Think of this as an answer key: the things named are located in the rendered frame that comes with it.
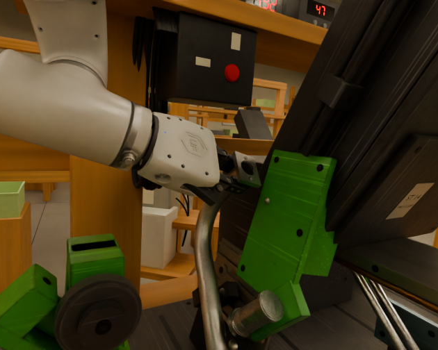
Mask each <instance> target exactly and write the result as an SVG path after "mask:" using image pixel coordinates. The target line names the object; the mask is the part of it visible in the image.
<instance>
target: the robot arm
mask: <svg viewBox="0 0 438 350"><path fill-rule="evenodd" d="M23 2H24V4H25V6H26V9H27V11H28V13H29V16H30V18H31V22H32V25H33V29H34V31H35V36H36V38H37V41H38V46H39V49H40V55H41V60H42V62H40V61H37V60H35V59H32V58H30V57H28V56H25V55H24V54H21V53H19V52H16V51H14V50H12V49H6V50H4V51H2V52H1V53H0V134H2V135H7V136H9V137H12V138H16V139H18V140H23V141H26V142H30V143H33V144H36V145H40V146H42V147H46V148H49V149H53V150H56V151H60V152H63V153H67V154H70V155H73V156H76V157H80V158H83V159H86V160H91V161H93V162H96V163H100V164H103V165H107V166H109V167H114V168H117V169H121V170H124V171H126V172H128V171H129V170H130V169H131V168H132V169H133V170H136V171H137V172H138V174H139V175H141V176H142V177H144V178H146V179H148V180H150V181H152V182H154V183H156V184H159V185H161V186H163V187H165V188H168V189H171V190H174V191H176V192H180V193H182V194H187V195H189V196H193V197H199V198H200V199H201V200H203V201H204V202H205V203H206V204H208V205H209V206H213V205H214V204H215V203H217V202H218V200H219V198H220V195H221V192H222V191H223V190H225V191H228V192H231V193H234V194H238V195H241V194H243V193H244V192H245V191H247V190H248V189H250V188H251V187H252V186H250V185H246V184H242V183H239V182H238V181H237V177H236V176H235V175H232V176H231V177H229V176H227V175H224V174H222V173H220V170H221V171H224V172H227V173H229V172H230V171H231V170H232V169H233V168H235V166H234V160H233V156H231V155H228V153H227V151H225V150H224V149H221V148H220V147H219V146H218V145H217V144H216V141H215V138H214V135H213V133H212V132H211V131H210V130H209V129H207V128H205V127H203V126H200V125H198V124H195V123H192V122H190V121H187V120H185V119H181V118H178V117H175V116H172V115H167V114H163V113H160V112H151V110H150V109H148V108H146V107H144V106H141V105H139V104H137V103H134V102H132V101H130V100H128V99H125V98H123V97H120V96H118V95H116V94H113V93H112V92H109V91H108V90H107V82H108V41H107V21H106V0H23ZM218 181H220V182H219V183H218ZM209 189H211V190H209Z"/></svg>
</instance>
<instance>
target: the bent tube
mask: <svg viewBox="0 0 438 350"><path fill-rule="evenodd" d="M232 156H233V160H234V166H235V168H233V169H232V170H231V171H230V172H229V173H228V174H227V176H229V177H231V176H232V175H235V176H236V177H237V181H238V182H239V183H242V184H246V185H250V186H252V187H255V188H259V187H260V186H261V182H260V179H259V174H258V171H257V166H256V162H255V159H254V158H253V157H251V156H247V155H245V154H243V153H239V152H237V151H235V152H233V154H232ZM231 195H233V193H231V192H228V191H225V190H223V191H222V192H221V195H220V198H219V200H218V202H217V203H215V204H214V205H213V206H209V205H208V204H206V203H205V202H204V203H203V204H202V207H201V209H200V213H199V215H198V218H197V223H196V226H195V235H194V254H195V265H196V271H197V282H198V288H199V293H200V303H201V309H202V320H203V326H204V336H205V342H206V350H229V348H228V343H227V336H226V331H225V323H224V319H223V315H222V307H221V302H220V295H219V290H218V283H217V278H216V271H215V266H214V261H213V254H212V248H211V237H212V231H213V225H214V222H215V219H216V216H217V214H218V211H219V210H220V207H221V206H222V204H223V203H224V202H225V201H226V200H227V199H228V198H229V197H230V196H231Z"/></svg>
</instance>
